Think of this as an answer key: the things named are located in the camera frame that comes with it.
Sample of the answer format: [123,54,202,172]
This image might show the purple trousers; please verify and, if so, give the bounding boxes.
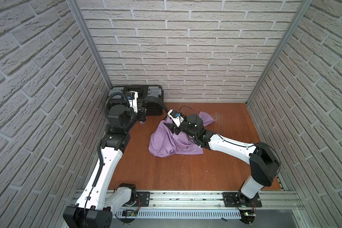
[149,112,215,158]

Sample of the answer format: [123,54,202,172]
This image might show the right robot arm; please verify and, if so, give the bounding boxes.
[167,109,280,202]

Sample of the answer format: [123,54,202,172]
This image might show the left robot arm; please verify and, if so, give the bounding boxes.
[63,104,146,228]

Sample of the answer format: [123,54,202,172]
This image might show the black plastic toolbox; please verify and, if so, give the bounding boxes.
[107,84,164,117]

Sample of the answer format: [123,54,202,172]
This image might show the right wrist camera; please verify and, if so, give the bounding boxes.
[167,109,184,127]

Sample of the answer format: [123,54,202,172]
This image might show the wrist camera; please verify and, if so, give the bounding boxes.
[126,91,138,113]
[167,109,184,127]

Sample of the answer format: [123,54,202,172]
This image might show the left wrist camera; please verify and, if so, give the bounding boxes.
[126,91,138,113]

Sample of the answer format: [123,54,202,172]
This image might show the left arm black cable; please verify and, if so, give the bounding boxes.
[104,92,130,117]

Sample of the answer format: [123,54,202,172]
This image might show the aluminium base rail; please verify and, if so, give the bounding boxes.
[63,187,305,228]

